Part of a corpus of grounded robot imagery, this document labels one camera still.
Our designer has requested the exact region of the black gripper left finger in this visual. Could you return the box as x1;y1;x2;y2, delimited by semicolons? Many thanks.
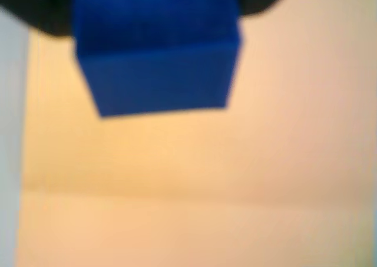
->
0;0;78;39

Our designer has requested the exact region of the small blue cube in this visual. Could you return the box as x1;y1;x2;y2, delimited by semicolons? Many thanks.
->
72;0;244;119

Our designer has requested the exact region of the orange square sheet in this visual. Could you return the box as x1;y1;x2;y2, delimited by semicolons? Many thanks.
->
14;1;377;267

